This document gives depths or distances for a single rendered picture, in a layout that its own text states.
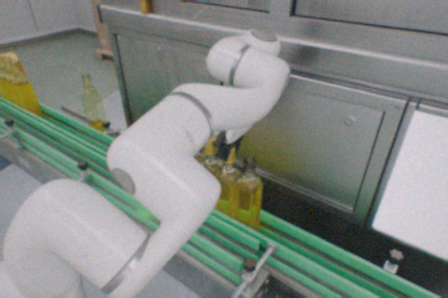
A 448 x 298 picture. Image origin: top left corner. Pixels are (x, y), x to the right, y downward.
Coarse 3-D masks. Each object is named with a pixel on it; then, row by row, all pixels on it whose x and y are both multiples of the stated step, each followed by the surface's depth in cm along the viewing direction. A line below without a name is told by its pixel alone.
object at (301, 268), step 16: (0, 96) 148; (240, 224) 83; (272, 240) 78; (272, 256) 81; (288, 256) 76; (288, 272) 79; (304, 272) 76; (320, 272) 72; (320, 288) 75; (336, 288) 72; (352, 288) 69
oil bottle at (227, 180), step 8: (216, 176) 81; (224, 176) 80; (232, 176) 80; (224, 184) 81; (232, 184) 80; (224, 192) 82; (232, 192) 81; (224, 200) 84; (232, 200) 83; (216, 208) 87; (224, 208) 85; (232, 208) 84; (232, 216) 86
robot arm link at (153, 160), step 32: (128, 128) 39; (160, 128) 38; (192, 128) 40; (128, 160) 36; (160, 160) 36; (192, 160) 39; (160, 192) 36; (192, 192) 36; (192, 224) 37; (160, 256) 37; (128, 288) 37
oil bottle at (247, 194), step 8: (240, 176) 79; (256, 176) 79; (240, 184) 78; (248, 184) 77; (256, 184) 78; (240, 192) 79; (248, 192) 77; (256, 192) 79; (240, 200) 80; (248, 200) 79; (256, 200) 81; (240, 208) 82; (248, 208) 80; (256, 208) 82; (240, 216) 83; (248, 216) 81; (256, 216) 84; (248, 224) 83; (256, 224) 86
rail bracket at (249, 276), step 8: (272, 248) 77; (264, 256) 75; (248, 264) 67; (256, 264) 73; (248, 272) 68; (256, 272) 72; (248, 280) 69; (256, 280) 72; (240, 288) 68; (248, 288) 72; (232, 296) 67; (240, 296) 75; (248, 296) 73
